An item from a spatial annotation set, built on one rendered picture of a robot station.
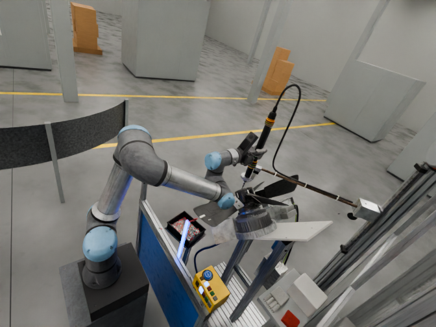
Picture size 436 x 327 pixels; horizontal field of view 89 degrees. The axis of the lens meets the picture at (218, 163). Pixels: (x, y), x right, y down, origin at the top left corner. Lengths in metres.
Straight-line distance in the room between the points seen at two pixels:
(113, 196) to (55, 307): 1.52
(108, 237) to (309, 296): 1.10
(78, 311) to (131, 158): 0.71
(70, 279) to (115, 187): 0.51
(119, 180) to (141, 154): 0.21
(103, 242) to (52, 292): 1.46
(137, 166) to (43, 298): 1.83
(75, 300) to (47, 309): 1.14
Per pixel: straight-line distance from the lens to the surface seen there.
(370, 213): 1.36
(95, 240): 1.00
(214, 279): 1.21
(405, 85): 8.14
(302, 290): 1.52
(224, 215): 1.31
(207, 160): 0.97
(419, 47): 13.54
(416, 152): 6.51
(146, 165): 0.73
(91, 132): 2.72
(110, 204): 1.00
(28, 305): 2.43
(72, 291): 1.26
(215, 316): 2.25
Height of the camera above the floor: 2.11
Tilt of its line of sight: 33 degrees down
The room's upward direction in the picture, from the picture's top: 17 degrees clockwise
